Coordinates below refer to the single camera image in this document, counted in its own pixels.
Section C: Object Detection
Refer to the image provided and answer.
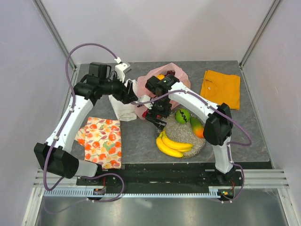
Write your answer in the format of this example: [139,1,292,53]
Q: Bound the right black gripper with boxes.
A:
[145,97,173,131]

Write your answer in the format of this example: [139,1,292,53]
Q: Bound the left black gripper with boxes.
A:
[101,72,138,105]

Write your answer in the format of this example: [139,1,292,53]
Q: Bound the fake green fruit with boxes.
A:
[175,108,190,124]

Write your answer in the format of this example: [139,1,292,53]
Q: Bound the speckled glass plate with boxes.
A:
[157,112,206,159]

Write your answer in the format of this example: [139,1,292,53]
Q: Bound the yellow fake banana bunch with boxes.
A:
[156,131,193,158]

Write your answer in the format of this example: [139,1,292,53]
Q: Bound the fake mango fruit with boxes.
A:
[190,117,204,138]

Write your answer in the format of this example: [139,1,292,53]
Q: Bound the pink plastic bag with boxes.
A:
[135,63,191,120]

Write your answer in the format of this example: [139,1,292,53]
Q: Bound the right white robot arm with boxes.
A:
[144,74,233,186]

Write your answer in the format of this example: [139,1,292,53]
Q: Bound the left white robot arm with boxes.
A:
[34,62,138,185]

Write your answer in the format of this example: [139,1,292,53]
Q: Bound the fake dark grapes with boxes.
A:
[166,70,175,75]

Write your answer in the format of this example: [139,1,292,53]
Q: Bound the white folded cloth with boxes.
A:
[109,95,137,121]

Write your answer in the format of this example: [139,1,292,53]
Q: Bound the floral patterned cloth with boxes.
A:
[74,117,122,170]

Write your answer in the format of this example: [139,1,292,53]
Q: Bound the orange folded t-shirt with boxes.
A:
[200,70,241,110]

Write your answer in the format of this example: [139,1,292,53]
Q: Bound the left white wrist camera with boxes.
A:
[114,57,131,82]

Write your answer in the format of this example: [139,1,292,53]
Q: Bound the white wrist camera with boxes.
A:
[138,95,154,109]
[114,57,131,82]

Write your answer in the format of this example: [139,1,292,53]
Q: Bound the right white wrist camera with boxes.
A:
[138,95,154,109]

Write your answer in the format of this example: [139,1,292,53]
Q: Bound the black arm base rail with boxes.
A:
[75,162,243,189]

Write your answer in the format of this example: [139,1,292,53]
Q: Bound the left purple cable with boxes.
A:
[42,43,125,214]

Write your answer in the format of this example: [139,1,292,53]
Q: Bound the grey slotted cable duct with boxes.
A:
[43,187,234,198]

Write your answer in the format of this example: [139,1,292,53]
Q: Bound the aluminium frame profile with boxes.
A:
[33,0,69,58]

